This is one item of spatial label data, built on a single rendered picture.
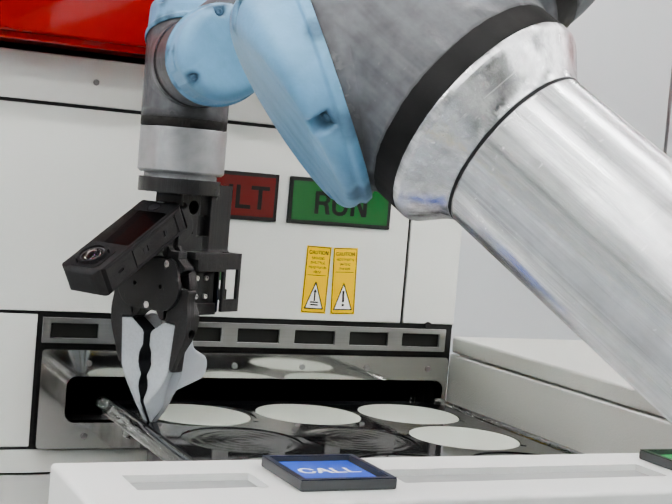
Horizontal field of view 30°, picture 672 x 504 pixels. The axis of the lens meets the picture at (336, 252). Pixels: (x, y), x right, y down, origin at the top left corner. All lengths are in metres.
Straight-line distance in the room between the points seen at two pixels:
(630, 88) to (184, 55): 2.51
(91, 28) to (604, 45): 2.30
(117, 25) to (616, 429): 0.58
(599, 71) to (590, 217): 2.80
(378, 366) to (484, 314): 1.84
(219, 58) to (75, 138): 0.30
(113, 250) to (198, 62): 0.18
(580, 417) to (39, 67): 0.60
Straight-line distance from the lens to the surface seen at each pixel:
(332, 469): 0.69
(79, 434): 1.23
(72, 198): 1.22
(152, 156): 1.07
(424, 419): 1.23
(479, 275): 3.14
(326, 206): 1.30
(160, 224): 1.06
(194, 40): 0.95
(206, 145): 1.07
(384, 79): 0.56
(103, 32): 1.17
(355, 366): 1.32
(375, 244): 1.33
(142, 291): 1.09
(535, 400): 1.24
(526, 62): 0.56
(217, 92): 0.95
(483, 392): 1.32
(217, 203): 1.11
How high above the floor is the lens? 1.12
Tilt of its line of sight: 3 degrees down
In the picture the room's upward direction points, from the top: 5 degrees clockwise
